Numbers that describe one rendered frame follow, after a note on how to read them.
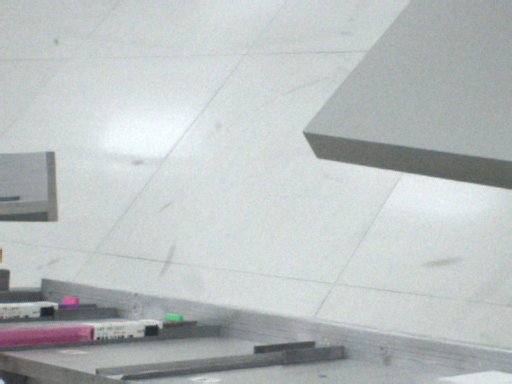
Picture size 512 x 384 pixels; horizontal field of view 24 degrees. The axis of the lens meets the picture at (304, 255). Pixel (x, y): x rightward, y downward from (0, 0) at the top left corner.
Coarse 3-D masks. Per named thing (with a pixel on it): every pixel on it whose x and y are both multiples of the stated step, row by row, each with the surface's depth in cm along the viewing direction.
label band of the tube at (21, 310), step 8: (0, 304) 84; (8, 304) 85; (16, 304) 85; (24, 304) 85; (32, 304) 86; (40, 304) 86; (48, 304) 87; (56, 304) 87; (0, 312) 84; (8, 312) 84; (16, 312) 85; (24, 312) 85; (32, 312) 86; (40, 312) 86; (48, 312) 87
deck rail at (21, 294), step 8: (16, 288) 96; (24, 288) 97; (32, 288) 97; (40, 288) 97; (0, 296) 94; (8, 296) 95; (16, 296) 95; (24, 296) 96; (32, 296) 96; (40, 296) 97
